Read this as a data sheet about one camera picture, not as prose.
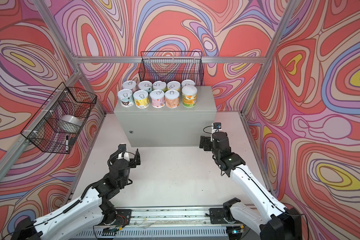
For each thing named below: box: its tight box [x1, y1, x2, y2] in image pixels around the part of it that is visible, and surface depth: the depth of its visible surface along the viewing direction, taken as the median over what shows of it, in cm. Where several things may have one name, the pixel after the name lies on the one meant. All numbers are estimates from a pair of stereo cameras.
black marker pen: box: [65, 135, 69, 153], surface depth 73 cm
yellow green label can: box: [181, 85, 198, 108], surface depth 73 cm
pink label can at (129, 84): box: [122, 80, 137, 90], surface depth 80 cm
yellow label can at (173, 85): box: [166, 80, 181, 92], surface depth 79 cm
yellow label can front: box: [133, 90, 151, 109], surface depth 74 cm
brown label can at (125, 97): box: [117, 88, 134, 108], surface depth 75 cm
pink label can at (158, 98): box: [149, 89, 166, 109], surface depth 75 cm
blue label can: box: [181, 79, 196, 88], surface depth 80 cm
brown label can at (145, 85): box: [138, 80, 153, 93], surface depth 79 cm
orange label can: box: [164, 89, 180, 109], surface depth 75 cm
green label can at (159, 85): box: [152, 80, 167, 93], surface depth 79 cm
